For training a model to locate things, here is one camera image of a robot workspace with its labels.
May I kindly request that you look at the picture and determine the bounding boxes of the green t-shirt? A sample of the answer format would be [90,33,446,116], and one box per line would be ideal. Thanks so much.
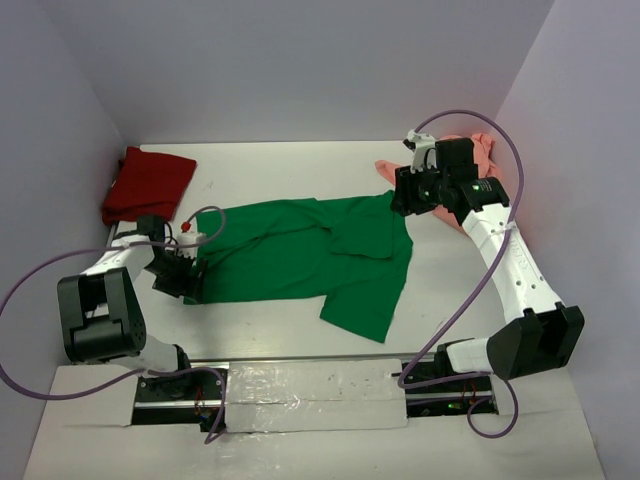
[196,191,413,343]

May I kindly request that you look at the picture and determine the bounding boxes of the red folded t-shirt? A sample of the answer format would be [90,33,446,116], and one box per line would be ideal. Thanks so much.
[101,147,197,226]

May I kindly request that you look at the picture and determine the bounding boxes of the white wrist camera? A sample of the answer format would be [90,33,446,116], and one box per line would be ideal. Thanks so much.
[176,217,208,259]
[403,130,437,173]

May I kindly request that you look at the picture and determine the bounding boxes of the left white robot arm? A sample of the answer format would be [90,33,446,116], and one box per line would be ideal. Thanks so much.
[57,215,207,399]

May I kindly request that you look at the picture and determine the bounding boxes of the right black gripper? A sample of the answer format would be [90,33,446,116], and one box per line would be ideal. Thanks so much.
[390,159,451,216]

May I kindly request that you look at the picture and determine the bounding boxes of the salmon pink t-shirt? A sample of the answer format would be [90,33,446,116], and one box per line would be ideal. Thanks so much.
[374,132,501,236]

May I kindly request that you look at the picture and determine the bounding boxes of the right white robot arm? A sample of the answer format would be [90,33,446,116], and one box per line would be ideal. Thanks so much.
[391,131,585,391]

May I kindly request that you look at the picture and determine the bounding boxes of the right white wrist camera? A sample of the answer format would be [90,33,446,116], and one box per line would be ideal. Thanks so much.
[403,130,437,173]

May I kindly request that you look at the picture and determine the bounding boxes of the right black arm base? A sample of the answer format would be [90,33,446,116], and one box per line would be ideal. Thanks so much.
[404,352,498,418]

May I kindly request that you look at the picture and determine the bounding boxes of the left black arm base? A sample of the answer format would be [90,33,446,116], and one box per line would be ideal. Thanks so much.
[131,364,229,433]

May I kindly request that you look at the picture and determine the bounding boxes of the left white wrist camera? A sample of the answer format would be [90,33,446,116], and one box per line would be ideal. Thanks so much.
[176,217,208,259]

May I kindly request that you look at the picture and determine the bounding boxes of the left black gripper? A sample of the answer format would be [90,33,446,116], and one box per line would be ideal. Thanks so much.
[144,250,208,303]

